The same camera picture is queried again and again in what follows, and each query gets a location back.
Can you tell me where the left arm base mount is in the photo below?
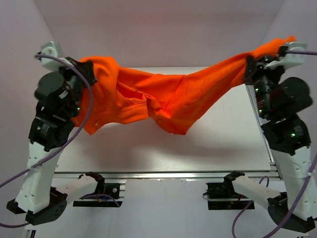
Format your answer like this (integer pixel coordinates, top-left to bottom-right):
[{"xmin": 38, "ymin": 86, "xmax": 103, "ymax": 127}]
[{"xmin": 73, "ymin": 172, "xmax": 125, "ymax": 208}]

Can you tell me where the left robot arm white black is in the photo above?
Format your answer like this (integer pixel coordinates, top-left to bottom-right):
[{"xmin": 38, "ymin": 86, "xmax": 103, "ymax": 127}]
[{"xmin": 6, "ymin": 56, "xmax": 97, "ymax": 226}]

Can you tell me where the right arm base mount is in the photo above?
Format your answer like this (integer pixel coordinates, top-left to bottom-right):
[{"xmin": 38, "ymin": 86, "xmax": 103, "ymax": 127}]
[{"xmin": 203, "ymin": 171, "xmax": 251, "ymax": 211}]

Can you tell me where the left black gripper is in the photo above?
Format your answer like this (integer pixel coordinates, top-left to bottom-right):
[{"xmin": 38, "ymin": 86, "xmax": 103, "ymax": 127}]
[{"xmin": 54, "ymin": 57, "xmax": 98, "ymax": 118}]

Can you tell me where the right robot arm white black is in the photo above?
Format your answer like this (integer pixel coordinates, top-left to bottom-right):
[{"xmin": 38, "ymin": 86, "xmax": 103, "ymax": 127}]
[{"xmin": 223, "ymin": 56, "xmax": 317, "ymax": 233}]

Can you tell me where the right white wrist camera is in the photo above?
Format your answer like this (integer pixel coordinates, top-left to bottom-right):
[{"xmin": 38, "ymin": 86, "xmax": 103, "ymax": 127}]
[{"xmin": 264, "ymin": 42, "xmax": 308, "ymax": 70}]

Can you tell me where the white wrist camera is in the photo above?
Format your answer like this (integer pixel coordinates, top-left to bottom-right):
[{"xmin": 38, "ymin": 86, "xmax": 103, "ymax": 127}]
[
  {"xmin": 35, "ymin": 41, "xmax": 71, "ymax": 71},
  {"xmin": 264, "ymin": 42, "xmax": 308, "ymax": 70}
]

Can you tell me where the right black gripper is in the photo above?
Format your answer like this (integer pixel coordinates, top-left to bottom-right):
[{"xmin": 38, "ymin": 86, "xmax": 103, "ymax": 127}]
[{"xmin": 242, "ymin": 56, "xmax": 289, "ymax": 119}]

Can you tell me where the orange jacket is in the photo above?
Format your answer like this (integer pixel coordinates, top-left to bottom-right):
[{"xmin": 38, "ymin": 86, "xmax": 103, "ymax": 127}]
[{"xmin": 72, "ymin": 36, "xmax": 296, "ymax": 135}]

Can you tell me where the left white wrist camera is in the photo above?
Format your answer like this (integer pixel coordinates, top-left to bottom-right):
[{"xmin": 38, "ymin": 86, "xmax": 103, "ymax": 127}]
[{"xmin": 35, "ymin": 41, "xmax": 71, "ymax": 71}]

